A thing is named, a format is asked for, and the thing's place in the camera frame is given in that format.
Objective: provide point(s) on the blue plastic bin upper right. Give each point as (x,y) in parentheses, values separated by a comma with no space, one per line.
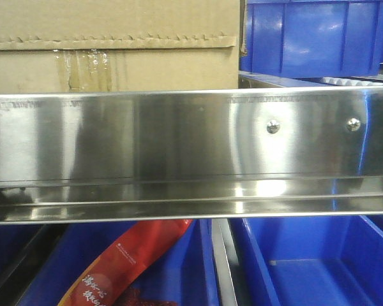
(312,39)

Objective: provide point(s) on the shelf screw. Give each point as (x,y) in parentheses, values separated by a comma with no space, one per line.
(353,124)
(273,126)

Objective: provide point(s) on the blue plastic bin lower right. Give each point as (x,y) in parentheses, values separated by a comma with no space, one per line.
(331,260)

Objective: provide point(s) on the blue plastic bin lower middle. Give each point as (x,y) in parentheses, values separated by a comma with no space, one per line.
(184,275)

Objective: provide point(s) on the left shelf screw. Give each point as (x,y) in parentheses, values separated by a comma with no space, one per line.
(273,126)

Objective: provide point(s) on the brown cardboard carton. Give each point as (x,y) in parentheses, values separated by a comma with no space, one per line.
(109,46)

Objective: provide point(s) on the stainless steel shelf rail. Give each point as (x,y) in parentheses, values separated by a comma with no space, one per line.
(192,154)

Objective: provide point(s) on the right shelf screw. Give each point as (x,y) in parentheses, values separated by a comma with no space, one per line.
(353,124)

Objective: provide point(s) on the blue plastic bin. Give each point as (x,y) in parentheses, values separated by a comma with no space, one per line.
(331,260)
(184,275)
(312,39)

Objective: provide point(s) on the red snack bag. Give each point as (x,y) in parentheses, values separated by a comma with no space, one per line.
(112,272)

